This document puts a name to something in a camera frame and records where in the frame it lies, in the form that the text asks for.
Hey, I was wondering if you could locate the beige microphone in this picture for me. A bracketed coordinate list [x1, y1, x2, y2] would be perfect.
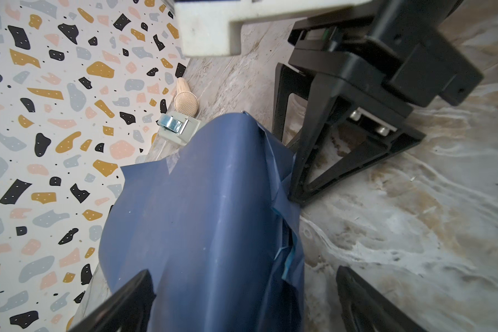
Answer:
[174, 77, 199, 118]

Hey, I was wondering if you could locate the grey tape dispenser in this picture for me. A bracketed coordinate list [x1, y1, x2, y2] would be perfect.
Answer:
[157, 111, 202, 146]

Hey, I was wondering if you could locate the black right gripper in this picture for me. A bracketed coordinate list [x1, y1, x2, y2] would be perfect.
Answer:
[272, 1, 483, 205]

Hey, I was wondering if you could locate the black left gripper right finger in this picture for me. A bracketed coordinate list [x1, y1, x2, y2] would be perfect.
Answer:
[336, 266, 425, 332]

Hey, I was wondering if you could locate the blue wrapping paper sheet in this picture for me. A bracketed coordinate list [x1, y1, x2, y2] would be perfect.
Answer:
[99, 113, 304, 331]

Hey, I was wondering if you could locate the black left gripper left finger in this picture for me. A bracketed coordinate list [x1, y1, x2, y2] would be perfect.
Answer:
[71, 269, 156, 332]

